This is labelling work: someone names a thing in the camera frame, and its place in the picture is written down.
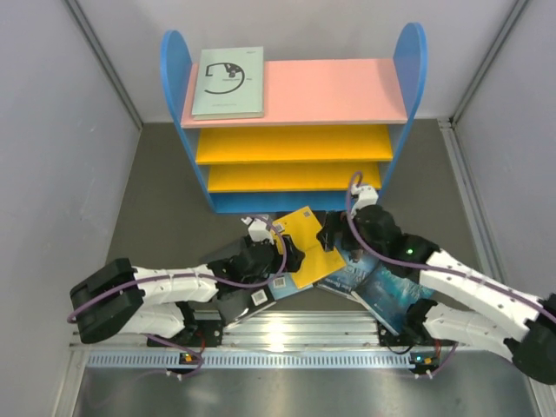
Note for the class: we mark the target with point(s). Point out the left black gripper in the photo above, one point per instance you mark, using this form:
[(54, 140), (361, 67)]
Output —
[(294, 256)]

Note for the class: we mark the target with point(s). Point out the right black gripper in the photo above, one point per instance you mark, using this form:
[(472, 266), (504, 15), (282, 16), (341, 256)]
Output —
[(337, 221)]

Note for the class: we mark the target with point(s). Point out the yellow book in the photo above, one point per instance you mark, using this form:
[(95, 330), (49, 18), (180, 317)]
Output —
[(302, 226)]

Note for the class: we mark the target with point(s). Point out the light blue book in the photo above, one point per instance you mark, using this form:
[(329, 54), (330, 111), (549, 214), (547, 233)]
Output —
[(283, 287)]

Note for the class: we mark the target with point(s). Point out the black glossy book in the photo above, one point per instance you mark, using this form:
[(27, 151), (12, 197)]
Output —
[(235, 304)]

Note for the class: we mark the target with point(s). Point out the grey-green book with black arc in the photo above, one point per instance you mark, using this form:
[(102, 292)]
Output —
[(229, 84)]

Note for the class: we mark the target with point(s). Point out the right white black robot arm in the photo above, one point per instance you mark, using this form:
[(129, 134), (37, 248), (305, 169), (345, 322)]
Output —
[(516, 326)]

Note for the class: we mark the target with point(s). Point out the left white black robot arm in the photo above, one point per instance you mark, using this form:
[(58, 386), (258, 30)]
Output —
[(121, 298)]

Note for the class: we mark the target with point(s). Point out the dark Wuthering Heights book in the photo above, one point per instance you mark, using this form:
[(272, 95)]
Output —
[(359, 264)]

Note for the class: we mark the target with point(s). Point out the teal blue cover book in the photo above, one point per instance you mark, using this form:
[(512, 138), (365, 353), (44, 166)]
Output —
[(388, 297)]

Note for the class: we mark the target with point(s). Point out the blue pink yellow shelf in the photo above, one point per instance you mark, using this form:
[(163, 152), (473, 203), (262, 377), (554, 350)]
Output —
[(323, 120)]

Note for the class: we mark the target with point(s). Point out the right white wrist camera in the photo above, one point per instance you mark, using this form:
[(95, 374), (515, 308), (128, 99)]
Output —
[(361, 196)]

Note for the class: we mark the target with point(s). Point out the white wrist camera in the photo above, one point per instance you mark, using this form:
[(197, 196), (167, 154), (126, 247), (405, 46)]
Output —
[(258, 228), (361, 196)]

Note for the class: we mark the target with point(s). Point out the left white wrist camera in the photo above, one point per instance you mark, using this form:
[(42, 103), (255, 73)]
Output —
[(258, 228)]

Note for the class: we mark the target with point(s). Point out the aluminium mounting rail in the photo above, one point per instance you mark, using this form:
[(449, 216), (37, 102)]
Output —
[(271, 331)]

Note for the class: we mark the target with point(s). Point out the perforated grey cable duct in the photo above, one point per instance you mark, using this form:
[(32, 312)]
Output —
[(253, 360)]

